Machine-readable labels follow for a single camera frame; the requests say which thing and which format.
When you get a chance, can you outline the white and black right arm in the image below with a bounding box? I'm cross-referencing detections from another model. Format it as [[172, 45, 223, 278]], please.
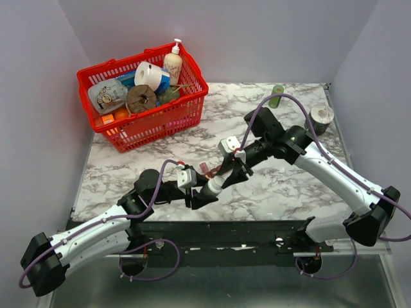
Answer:
[[218, 107, 400, 252]]

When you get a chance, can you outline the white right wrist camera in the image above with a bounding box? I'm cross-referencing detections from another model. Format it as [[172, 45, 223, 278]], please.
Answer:
[[218, 136, 246, 160]]

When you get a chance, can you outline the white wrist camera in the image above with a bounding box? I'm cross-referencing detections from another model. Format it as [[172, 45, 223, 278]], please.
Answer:
[[218, 136, 246, 160], [176, 164, 197, 190]]

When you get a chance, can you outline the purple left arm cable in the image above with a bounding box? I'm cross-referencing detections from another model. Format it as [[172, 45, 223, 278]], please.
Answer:
[[18, 159, 187, 289]]

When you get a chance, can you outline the white bottle cap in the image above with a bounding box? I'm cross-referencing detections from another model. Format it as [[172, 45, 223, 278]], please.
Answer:
[[215, 175, 229, 185]]

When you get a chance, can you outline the small orange box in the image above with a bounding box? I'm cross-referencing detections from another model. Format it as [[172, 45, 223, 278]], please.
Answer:
[[101, 114, 115, 126]]

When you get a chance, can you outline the white printed snack bag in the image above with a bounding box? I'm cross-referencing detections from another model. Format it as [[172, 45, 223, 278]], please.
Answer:
[[87, 78, 128, 115]]

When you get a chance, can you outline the red plastic shopping basket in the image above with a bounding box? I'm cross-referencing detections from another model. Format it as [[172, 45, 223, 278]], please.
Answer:
[[77, 39, 209, 153]]

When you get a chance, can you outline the white pump lotion bottle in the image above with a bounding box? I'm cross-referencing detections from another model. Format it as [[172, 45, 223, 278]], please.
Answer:
[[163, 38, 182, 86]]

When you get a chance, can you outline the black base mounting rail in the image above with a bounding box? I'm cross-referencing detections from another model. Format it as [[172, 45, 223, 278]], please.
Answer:
[[126, 220, 316, 268]]

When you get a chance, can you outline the camouflage tape roll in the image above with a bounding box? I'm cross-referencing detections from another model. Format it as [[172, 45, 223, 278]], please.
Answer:
[[308, 103, 334, 136]]

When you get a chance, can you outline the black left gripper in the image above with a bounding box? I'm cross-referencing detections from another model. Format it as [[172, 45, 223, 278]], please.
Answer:
[[148, 169, 219, 210]]

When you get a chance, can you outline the green leafy vegetable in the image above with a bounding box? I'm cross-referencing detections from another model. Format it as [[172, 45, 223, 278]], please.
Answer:
[[157, 85, 189, 105]]

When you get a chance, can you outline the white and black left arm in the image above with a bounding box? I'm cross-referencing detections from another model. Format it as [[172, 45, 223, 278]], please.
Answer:
[[19, 164, 225, 297]]

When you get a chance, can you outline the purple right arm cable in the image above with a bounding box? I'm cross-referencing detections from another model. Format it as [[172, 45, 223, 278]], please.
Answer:
[[239, 93, 411, 279]]

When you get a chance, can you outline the orange fruit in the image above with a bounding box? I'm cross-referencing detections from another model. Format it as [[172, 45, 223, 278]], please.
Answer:
[[114, 107, 130, 120]]

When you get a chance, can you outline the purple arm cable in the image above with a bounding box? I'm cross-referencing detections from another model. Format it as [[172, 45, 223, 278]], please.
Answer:
[[18, 159, 187, 289], [239, 93, 411, 279]]

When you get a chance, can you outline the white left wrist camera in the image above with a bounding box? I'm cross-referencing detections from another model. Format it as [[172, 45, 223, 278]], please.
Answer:
[[176, 164, 197, 190]]

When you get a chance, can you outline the white pill bottle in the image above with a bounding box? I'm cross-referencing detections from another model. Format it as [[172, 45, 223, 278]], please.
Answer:
[[201, 177, 223, 197]]

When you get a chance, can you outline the blue package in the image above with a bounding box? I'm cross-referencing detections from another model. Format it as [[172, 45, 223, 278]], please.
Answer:
[[117, 71, 136, 89]]

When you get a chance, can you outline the white toilet paper roll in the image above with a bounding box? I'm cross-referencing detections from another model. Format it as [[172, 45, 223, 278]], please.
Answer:
[[134, 61, 171, 94]]

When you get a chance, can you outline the green cylindrical bottle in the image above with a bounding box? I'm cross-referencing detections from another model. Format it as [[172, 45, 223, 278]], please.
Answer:
[[268, 85, 284, 108]]

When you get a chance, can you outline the aluminium extrusion rail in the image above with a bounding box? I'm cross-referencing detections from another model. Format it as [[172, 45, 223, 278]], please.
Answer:
[[287, 239, 392, 257]]

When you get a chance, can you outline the red weekly pill organizer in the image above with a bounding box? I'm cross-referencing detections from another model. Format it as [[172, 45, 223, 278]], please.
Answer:
[[199, 162, 222, 179]]

